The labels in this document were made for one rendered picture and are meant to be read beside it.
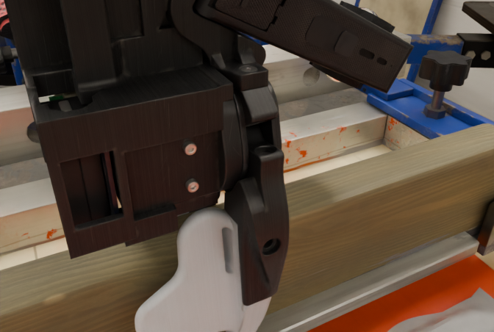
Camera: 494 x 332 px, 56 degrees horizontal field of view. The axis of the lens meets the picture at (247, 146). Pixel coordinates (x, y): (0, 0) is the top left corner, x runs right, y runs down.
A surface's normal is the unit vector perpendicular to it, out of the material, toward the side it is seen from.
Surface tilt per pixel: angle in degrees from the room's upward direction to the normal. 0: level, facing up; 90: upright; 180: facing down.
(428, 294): 0
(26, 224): 90
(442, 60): 0
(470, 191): 90
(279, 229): 83
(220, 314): 82
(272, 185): 72
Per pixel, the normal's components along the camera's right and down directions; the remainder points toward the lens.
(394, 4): -0.88, 0.07
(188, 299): 0.45, 0.33
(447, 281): 0.00, -0.86
